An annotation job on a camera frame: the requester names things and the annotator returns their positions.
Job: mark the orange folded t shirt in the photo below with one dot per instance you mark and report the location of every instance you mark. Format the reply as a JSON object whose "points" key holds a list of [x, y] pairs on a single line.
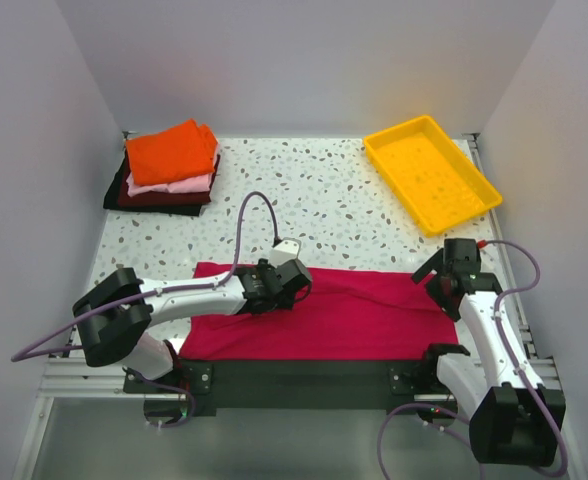
{"points": [[181, 152]]}

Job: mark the black folded t shirt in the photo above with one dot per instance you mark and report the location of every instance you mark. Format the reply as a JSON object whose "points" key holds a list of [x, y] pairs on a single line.
{"points": [[111, 192]]}

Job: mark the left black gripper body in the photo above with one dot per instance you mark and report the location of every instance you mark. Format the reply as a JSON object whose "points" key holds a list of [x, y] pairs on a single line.
{"points": [[286, 303]]}

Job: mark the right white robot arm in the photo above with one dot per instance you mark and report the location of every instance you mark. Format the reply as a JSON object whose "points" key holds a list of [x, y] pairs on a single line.
{"points": [[514, 418]]}

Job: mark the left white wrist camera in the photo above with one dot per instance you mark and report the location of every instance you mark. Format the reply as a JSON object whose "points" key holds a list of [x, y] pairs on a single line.
{"points": [[285, 250]]}

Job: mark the yellow plastic tray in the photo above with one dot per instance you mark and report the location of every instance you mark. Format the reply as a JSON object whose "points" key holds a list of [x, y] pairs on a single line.
{"points": [[429, 174]]}

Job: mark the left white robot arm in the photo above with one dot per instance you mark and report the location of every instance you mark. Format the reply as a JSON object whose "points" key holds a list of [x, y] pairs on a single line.
{"points": [[115, 316]]}

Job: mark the pink folded t shirt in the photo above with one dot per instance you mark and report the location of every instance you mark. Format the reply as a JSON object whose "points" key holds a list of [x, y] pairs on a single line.
{"points": [[197, 184]]}

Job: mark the maroon folded t shirt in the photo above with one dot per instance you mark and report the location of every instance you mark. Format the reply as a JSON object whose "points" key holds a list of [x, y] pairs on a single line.
{"points": [[191, 191]]}

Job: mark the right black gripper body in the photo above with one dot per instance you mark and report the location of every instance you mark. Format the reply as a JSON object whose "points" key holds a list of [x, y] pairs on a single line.
{"points": [[435, 288]]}

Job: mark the magenta t shirt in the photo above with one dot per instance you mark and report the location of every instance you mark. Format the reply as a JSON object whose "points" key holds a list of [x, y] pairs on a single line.
{"points": [[349, 315]]}

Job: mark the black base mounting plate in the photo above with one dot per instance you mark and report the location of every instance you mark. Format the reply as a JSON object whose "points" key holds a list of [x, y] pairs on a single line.
{"points": [[308, 385]]}

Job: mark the aluminium frame rail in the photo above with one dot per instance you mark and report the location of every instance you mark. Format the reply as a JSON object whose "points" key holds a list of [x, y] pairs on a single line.
{"points": [[71, 378]]}

